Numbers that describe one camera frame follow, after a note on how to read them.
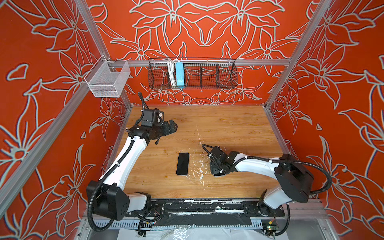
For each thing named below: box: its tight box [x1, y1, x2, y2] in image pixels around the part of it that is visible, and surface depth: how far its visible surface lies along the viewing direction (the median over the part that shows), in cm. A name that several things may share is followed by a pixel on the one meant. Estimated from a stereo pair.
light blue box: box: [175, 62, 185, 86], surface depth 91 cm
